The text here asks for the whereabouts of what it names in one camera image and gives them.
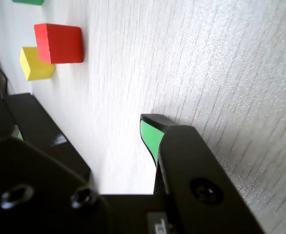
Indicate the yellow wooden cube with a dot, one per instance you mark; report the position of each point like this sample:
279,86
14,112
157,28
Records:
32,68

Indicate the green wooden cube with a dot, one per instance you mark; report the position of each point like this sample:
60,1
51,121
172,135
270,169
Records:
28,2

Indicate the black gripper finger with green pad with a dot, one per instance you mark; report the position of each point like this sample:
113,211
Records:
194,175

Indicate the red wooden cube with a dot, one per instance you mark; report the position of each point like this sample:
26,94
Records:
62,44

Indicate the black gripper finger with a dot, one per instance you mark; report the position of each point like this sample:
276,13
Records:
35,195

